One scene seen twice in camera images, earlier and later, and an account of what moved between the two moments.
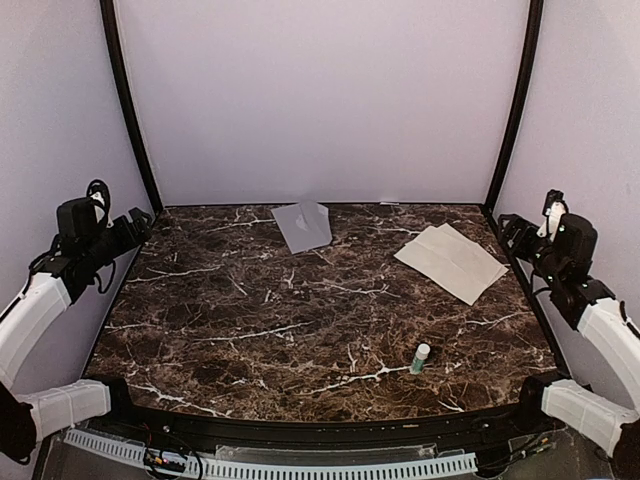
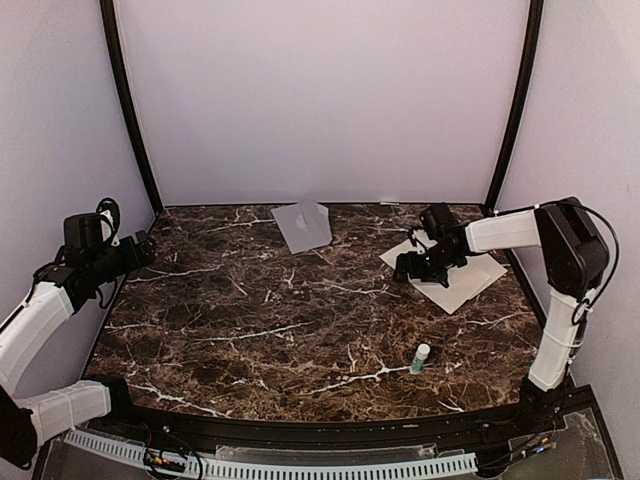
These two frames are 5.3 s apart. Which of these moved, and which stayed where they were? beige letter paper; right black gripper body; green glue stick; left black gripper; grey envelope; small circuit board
Moved: beige letter paper; right black gripper body; left black gripper
Stayed: grey envelope; small circuit board; green glue stick
